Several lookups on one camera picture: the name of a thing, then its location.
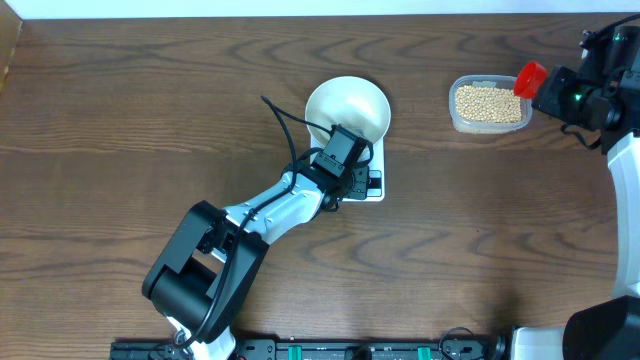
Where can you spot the clear plastic container of soybeans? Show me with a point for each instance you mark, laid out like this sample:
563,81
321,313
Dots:
486,104

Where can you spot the white round bowl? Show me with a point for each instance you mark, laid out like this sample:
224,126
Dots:
352,102

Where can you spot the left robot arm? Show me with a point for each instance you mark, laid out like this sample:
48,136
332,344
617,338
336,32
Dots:
204,273

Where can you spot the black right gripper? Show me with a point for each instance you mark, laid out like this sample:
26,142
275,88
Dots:
549,93

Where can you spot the white digital kitchen scale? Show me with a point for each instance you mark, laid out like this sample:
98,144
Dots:
376,191

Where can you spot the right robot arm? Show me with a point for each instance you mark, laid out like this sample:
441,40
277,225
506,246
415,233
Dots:
609,330

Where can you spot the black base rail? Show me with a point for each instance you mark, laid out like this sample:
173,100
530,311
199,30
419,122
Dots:
456,347

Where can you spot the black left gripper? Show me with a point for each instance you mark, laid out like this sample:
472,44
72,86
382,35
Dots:
355,175

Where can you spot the red plastic measuring scoop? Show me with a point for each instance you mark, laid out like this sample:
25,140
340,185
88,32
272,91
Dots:
529,80

